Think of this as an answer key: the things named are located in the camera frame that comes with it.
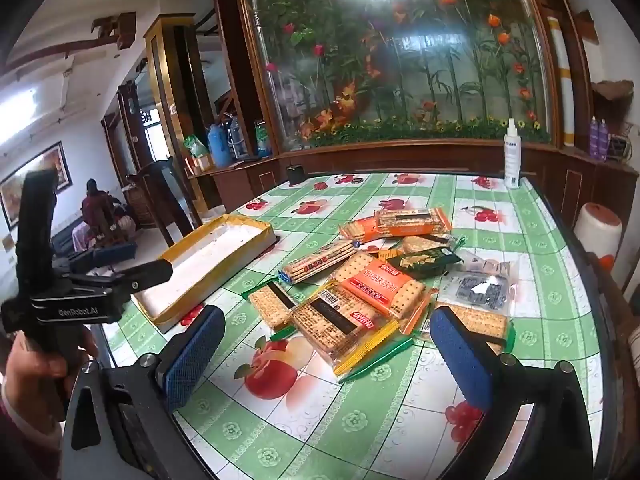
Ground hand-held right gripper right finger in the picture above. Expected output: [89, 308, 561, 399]
[429, 305, 608, 480]

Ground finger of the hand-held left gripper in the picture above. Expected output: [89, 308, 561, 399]
[100, 259, 174, 302]

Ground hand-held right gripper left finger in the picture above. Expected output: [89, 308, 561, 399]
[60, 304, 227, 480]

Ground yellow-rimmed white tray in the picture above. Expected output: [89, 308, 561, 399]
[131, 214, 278, 335]

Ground clear bag of dark snacks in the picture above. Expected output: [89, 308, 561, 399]
[440, 251, 521, 318]

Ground orange cracker packet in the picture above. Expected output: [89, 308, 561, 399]
[339, 215, 396, 245]

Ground person's left forearm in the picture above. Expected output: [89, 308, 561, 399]
[0, 390, 66, 480]

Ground person's left hand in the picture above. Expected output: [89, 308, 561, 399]
[0, 327, 101, 441]

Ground green-edged striped cracker packet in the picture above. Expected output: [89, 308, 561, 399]
[241, 277, 297, 343]
[420, 301, 516, 356]

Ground dark wooden chair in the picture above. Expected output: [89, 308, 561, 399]
[125, 157, 203, 248]

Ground green-edged snack packet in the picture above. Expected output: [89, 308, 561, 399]
[338, 332, 415, 385]

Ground dark green snack packet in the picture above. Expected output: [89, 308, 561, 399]
[387, 247, 463, 277]

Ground orange-label square cracker packet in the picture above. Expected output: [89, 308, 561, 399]
[327, 251, 432, 333]

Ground orange white carton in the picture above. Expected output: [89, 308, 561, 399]
[185, 154, 216, 176]

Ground round cracker packet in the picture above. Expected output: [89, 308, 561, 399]
[395, 232, 468, 256]

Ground yellow-orange striped cracker packet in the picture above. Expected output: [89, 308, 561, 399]
[290, 285, 401, 378]

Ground green bag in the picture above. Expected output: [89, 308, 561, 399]
[182, 134, 208, 158]
[254, 119, 273, 158]

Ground green fruit-print tablecloth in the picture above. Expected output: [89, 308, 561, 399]
[102, 172, 608, 480]

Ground blue thermos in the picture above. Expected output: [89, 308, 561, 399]
[207, 122, 233, 168]

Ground orange-edged striped cracker packet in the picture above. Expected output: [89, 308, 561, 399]
[374, 207, 453, 237]

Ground long red-label cracker packet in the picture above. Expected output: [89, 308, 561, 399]
[278, 239, 362, 285]

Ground grey thermos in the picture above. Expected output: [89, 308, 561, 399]
[227, 115, 248, 161]

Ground white orange plastic jar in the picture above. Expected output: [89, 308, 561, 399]
[574, 202, 623, 268]

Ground white spray bottle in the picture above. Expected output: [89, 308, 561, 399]
[504, 118, 522, 190]

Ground flower display glass cabinet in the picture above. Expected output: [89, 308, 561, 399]
[210, 0, 596, 153]

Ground white yellow striped roll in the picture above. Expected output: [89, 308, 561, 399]
[547, 15, 576, 148]

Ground framed wall picture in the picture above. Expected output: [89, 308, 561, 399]
[0, 141, 73, 231]

